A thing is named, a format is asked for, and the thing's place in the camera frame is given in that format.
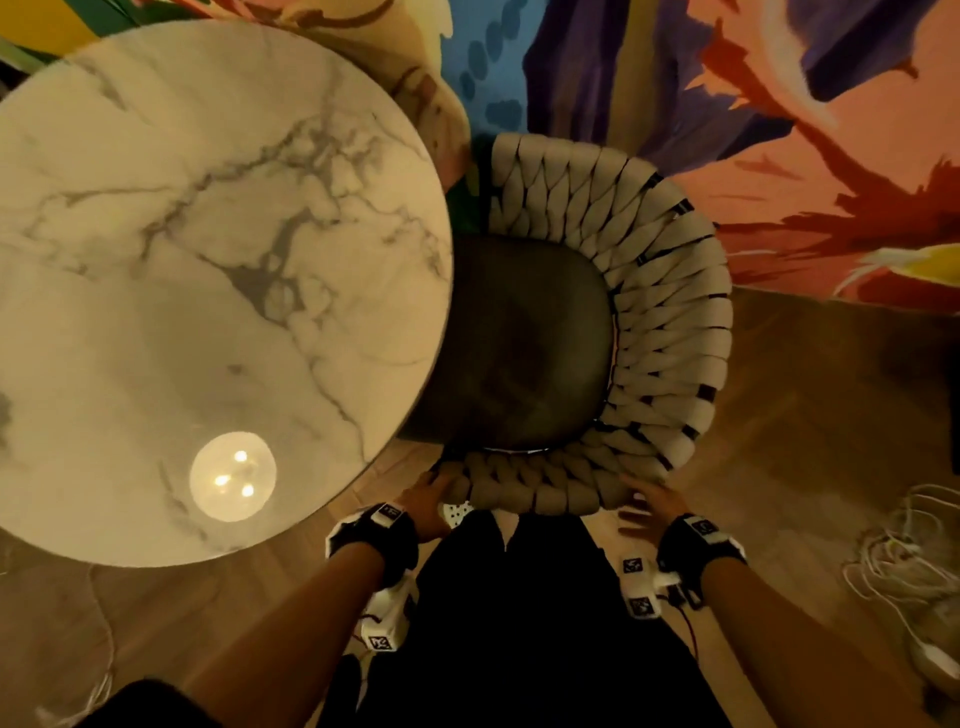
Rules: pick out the person's right hand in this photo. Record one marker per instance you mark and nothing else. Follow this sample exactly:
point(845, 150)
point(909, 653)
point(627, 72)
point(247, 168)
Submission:
point(656, 510)

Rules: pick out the beige woven chair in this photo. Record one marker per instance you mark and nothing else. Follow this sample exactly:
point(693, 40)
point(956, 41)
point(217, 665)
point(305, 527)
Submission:
point(675, 322)

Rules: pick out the white perforated shoe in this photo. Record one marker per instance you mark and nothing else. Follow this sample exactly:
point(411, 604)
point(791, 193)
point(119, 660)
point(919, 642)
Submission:
point(456, 514)

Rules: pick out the person's black trousers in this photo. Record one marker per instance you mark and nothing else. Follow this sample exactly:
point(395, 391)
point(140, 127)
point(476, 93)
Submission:
point(525, 637)

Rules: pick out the white power adapter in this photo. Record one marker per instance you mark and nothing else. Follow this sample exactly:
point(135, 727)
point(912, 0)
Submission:
point(937, 664)

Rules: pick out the person's left hand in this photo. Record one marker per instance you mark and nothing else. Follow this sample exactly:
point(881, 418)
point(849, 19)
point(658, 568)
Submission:
point(426, 506)

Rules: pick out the white marble round table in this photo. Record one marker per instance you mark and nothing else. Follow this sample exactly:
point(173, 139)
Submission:
point(150, 300)

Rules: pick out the dark grey seat cushion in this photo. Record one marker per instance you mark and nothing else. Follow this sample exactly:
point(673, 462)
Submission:
point(525, 345)

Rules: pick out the person's left forearm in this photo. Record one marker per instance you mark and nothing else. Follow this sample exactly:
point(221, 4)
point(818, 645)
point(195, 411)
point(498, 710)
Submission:
point(300, 637)

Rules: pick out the person's right forearm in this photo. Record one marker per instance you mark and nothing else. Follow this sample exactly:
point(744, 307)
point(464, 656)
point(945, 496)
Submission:
point(787, 645)

